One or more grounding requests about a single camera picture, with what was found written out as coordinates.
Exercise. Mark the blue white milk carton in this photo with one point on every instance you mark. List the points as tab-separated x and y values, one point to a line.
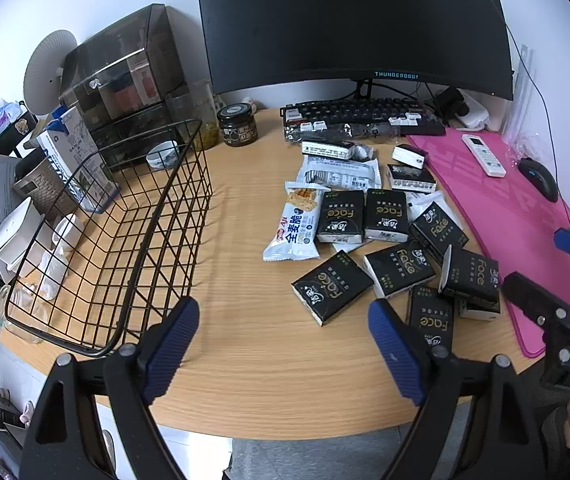
70	155

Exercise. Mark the white power adapter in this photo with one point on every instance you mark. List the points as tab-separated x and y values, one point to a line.
475	112

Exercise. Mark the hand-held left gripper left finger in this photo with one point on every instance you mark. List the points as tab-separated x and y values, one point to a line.
172	350

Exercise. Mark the white desk fan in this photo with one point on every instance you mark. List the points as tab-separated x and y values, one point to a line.
45	65

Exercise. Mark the black white wrapped packet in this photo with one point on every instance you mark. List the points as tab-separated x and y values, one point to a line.
327	148

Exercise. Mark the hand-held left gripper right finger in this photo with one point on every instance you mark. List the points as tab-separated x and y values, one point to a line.
395	350

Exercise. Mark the clear jar yellow contents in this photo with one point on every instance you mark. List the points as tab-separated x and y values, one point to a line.
192	110

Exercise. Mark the smoky acrylic storage box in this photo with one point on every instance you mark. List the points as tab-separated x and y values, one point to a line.
115	75

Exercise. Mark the black computer mouse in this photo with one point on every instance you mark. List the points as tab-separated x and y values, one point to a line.
540	177

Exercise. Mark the small white ceramic cup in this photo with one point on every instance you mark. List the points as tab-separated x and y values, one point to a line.
162	156

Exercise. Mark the white remote control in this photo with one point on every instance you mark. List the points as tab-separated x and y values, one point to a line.
482	155

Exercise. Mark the black curved monitor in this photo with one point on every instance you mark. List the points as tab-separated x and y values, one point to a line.
350	20

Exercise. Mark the pile of black tissue packs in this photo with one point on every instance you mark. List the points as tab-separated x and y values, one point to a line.
342	212

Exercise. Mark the white mug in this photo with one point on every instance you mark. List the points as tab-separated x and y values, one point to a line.
67	232

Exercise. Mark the silver foil packet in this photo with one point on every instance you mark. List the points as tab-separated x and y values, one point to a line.
340	172

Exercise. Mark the pink mouse mat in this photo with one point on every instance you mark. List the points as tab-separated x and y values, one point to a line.
505	210

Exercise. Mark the flat black box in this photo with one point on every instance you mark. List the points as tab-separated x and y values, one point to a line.
410	176

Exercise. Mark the crumpled white tissue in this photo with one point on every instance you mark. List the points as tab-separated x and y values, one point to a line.
50	275

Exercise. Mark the white cracker snack packet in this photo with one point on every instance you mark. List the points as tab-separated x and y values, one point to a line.
295	230

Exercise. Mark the black webcam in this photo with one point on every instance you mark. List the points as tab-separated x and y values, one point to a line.
452	102

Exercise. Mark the black keyboard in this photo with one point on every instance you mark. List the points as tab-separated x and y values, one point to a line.
355	110

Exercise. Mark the brown woven basket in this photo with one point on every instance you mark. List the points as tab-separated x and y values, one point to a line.
40	190

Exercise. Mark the white plastic box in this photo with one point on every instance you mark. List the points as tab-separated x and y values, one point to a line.
15	235

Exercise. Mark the clear plastic wrapper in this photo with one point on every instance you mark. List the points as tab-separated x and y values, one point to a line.
345	132

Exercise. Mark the dark glass jar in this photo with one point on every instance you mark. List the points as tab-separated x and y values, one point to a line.
237	127

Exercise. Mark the clear plastic bag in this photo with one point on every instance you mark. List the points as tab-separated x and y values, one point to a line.
517	105

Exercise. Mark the small white black box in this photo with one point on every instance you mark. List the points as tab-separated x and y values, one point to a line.
410	157

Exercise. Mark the small white figurine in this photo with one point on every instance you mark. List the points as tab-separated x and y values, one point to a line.
248	103

